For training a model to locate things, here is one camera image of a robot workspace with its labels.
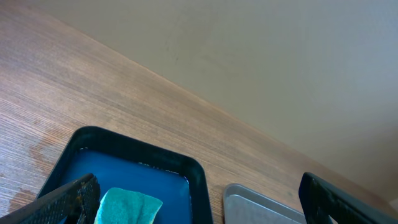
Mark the green yellow sponge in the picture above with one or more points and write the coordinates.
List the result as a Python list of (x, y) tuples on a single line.
[(119, 206)]

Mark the dark brown serving tray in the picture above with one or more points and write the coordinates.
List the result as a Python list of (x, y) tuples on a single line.
[(244, 206)]

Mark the blue water tray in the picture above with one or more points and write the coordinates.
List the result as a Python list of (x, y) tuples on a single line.
[(120, 161)]

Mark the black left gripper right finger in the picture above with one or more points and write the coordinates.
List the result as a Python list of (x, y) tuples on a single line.
[(323, 203)]

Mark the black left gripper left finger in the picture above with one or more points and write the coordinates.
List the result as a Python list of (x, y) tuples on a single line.
[(75, 202)]

